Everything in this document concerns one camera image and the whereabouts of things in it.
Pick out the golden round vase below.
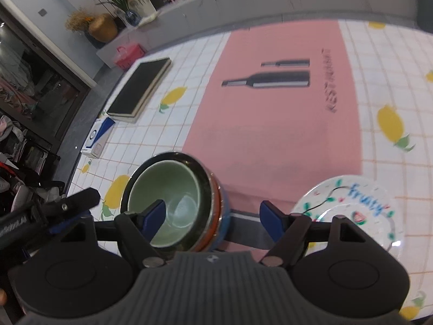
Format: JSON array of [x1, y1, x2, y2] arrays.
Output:
[[87, 14, 119, 43]]

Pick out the pink placemat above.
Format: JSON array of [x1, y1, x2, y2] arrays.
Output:
[[181, 20, 364, 254]]

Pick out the dark glass cabinet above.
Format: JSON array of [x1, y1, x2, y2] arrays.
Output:
[[0, 0, 99, 190]]

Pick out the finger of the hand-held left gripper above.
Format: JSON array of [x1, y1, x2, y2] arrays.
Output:
[[47, 212, 93, 237], [42, 188, 101, 219]]

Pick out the green ceramic bowl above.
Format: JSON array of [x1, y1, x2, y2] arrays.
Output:
[[128, 164, 204, 248]]

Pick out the grey television console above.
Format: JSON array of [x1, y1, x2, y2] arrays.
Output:
[[96, 0, 418, 70]]

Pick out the red plastic basket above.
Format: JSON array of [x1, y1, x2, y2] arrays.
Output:
[[113, 44, 146, 72]]

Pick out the dried yellow flowers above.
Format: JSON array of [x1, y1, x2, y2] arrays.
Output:
[[65, 8, 93, 33]]

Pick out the black hardcover book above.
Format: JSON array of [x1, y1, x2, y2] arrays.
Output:
[[106, 57, 172, 124]]

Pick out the orange bowl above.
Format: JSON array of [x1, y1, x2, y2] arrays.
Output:
[[194, 181, 226, 251]]

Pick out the small blue vase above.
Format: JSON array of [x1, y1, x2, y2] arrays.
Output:
[[124, 10, 141, 28]]

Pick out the stainless steel bowl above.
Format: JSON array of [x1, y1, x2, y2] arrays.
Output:
[[120, 152, 222, 252]]

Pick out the clear glass printed plate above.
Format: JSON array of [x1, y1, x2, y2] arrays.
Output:
[[291, 174, 406, 268]]

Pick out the lemon checkered tablecloth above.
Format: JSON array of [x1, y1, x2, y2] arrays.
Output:
[[66, 18, 433, 320]]

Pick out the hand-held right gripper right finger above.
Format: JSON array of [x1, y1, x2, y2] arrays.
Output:
[[260, 200, 368, 267]]

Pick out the blue and white box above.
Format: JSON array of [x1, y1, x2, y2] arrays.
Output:
[[81, 117, 116, 158]]

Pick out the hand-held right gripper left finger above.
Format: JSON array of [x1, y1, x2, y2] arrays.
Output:
[[61, 199, 168, 267]]

